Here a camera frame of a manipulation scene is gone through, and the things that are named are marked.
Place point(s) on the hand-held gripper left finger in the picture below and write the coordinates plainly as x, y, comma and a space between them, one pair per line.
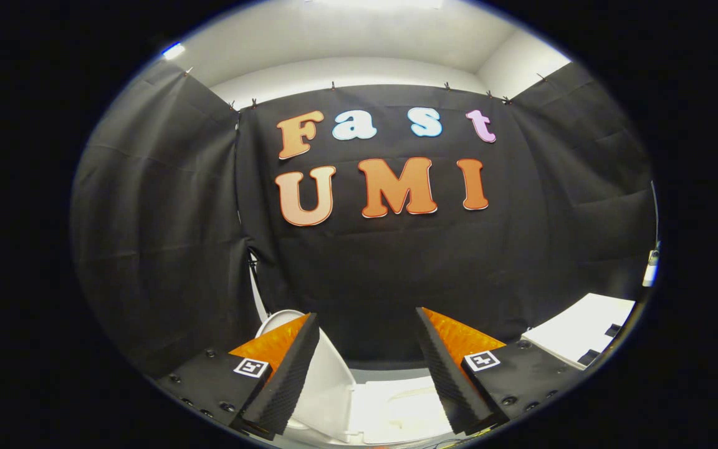
284, 383

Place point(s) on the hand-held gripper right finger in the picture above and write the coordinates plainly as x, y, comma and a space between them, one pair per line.
449, 380

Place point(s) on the black backdrop cloth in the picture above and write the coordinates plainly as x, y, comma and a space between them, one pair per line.
396, 268

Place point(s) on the white drawer cabinet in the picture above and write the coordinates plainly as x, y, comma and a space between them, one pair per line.
574, 324

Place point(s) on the black foam block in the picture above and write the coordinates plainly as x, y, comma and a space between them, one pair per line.
588, 357
613, 330

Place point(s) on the clear plastic bottle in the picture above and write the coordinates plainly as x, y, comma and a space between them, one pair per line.
650, 269

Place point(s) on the row of small cloth clips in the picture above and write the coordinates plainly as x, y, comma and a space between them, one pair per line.
333, 85

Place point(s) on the small ceiling light panel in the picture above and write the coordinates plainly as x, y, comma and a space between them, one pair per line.
173, 51

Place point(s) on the large ceiling light panel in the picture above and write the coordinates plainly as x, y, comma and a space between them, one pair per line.
374, 3

